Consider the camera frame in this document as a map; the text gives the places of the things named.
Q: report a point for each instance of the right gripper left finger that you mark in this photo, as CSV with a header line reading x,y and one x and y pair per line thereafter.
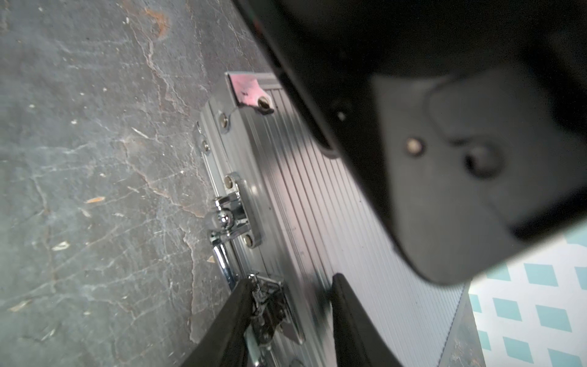
x,y
225,344

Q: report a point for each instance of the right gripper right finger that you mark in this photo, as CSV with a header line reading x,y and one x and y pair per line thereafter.
x,y
357,342

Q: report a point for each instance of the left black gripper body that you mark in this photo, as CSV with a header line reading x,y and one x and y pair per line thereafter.
x,y
463,122

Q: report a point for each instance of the silver aluminium poker case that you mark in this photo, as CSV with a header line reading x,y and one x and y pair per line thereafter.
x,y
288,218

